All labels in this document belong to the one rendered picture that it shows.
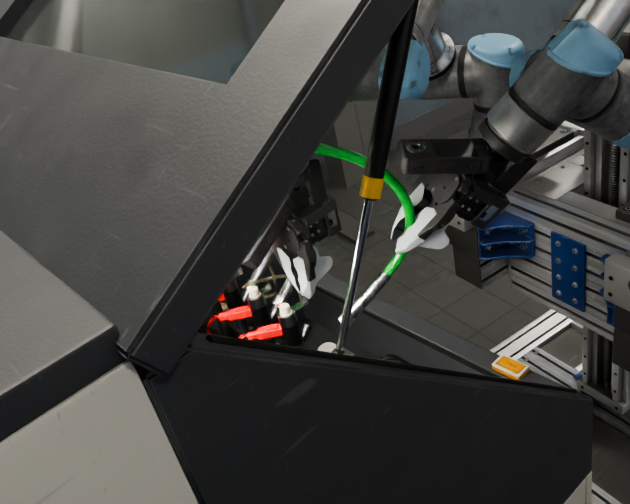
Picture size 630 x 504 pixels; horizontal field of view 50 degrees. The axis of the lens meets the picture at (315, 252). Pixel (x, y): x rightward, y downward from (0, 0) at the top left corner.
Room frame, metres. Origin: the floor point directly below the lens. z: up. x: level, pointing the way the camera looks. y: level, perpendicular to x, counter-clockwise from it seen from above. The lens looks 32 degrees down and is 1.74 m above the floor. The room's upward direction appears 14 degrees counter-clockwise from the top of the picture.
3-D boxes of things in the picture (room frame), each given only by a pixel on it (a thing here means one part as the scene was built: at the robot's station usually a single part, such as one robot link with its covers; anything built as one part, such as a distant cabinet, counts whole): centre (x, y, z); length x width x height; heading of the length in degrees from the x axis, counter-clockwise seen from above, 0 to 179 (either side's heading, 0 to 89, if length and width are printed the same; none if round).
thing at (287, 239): (0.86, 0.01, 1.28); 0.09 x 0.08 x 0.12; 124
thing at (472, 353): (0.96, -0.13, 0.87); 0.62 x 0.04 x 0.16; 34
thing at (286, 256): (0.87, 0.02, 1.18); 0.06 x 0.03 x 0.09; 124
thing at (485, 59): (1.42, -0.48, 1.20); 0.13 x 0.12 x 0.14; 58
